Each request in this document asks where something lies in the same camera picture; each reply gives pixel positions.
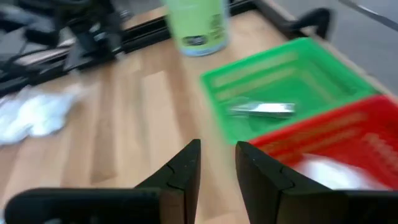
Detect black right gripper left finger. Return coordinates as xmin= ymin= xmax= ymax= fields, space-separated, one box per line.
xmin=3 ymin=139 xmax=202 ymax=224

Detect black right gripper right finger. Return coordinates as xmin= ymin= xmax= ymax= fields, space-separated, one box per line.
xmin=234 ymin=141 xmax=398 ymax=224

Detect white cotton pads bag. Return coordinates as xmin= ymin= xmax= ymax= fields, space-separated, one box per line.
xmin=291 ymin=153 xmax=391 ymax=191
xmin=0 ymin=93 xmax=35 ymax=146
xmin=27 ymin=83 xmax=86 ymax=138

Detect silver nail clipper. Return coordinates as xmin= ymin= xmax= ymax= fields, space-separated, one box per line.
xmin=228 ymin=100 xmax=297 ymax=120

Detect green disinfecting wipes canister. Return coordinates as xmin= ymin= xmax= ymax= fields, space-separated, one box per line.
xmin=161 ymin=0 xmax=231 ymax=58

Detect red plastic basket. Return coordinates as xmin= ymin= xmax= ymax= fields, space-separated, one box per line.
xmin=248 ymin=94 xmax=398 ymax=191

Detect green plastic basket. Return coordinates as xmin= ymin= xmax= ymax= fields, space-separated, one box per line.
xmin=200 ymin=37 xmax=379 ymax=146

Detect black aluminium table frame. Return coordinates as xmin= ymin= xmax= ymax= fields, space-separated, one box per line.
xmin=0 ymin=0 xmax=312 ymax=97

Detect black frame hook clamp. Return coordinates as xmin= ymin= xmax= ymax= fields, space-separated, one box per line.
xmin=289 ymin=7 xmax=333 ymax=40

